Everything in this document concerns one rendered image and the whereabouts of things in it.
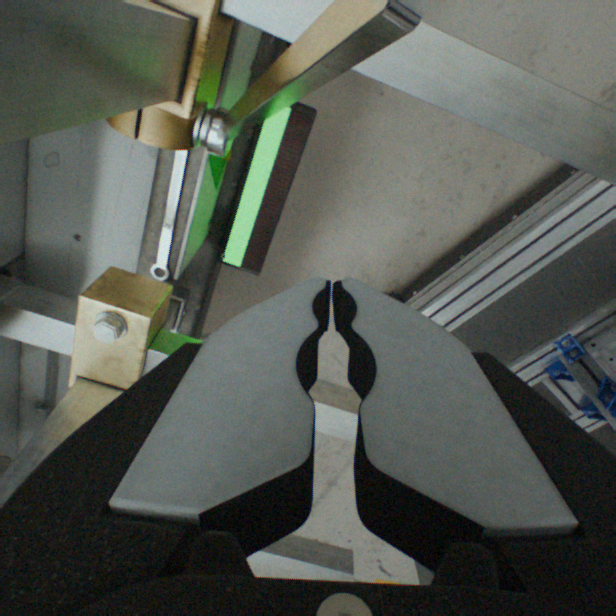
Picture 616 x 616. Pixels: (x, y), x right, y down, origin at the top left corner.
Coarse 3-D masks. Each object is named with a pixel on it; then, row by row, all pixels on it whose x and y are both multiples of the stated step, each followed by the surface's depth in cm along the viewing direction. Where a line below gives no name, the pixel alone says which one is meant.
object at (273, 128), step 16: (288, 112) 37; (272, 128) 38; (272, 144) 38; (256, 160) 39; (272, 160) 39; (256, 176) 40; (256, 192) 40; (240, 208) 41; (256, 208) 41; (240, 224) 42; (240, 240) 43; (240, 256) 44
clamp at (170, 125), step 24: (168, 0) 19; (192, 0) 19; (216, 0) 19; (216, 24) 21; (192, 48) 20; (216, 48) 22; (192, 72) 21; (216, 72) 24; (192, 96) 21; (120, 120) 22; (144, 120) 22; (168, 120) 22; (192, 120) 23; (168, 144) 23; (192, 144) 25
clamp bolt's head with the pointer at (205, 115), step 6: (204, 108) 23; (210, 108) 24; (204, 114) 23; (210, 114) 23; (198, 120) 23; (204, 120) 23; (210, 120) 23; (198, 126) 23; (204, 126) 23; (198, 132) 23; (204, 132) 23; (198, 138) 24; (204, 138) 24; (198, 144) 24; (204, 144) 24; (228, 144) 24; (228, 150) 34; (228, 156) 35
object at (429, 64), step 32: (224, 0) 20; (256, 0) 20; (288, 0) 20; (320, 0) 20; (288, 32) 21; (416, 32) 20; (384, 64) 21; (416, 64) 21; (448, 64) 21; (480, 64) 21; (512, 64) 21; (416, 96) 22; (448, 96) 22; (480, 96) 22; (512, 96) 22; (544, 96) 21; (576, 96) 21; (512, 128) 22; (544, 128) 22; (576, 128) 22; (608, 128) 22; (576, 160) 23; (608, 160) 23
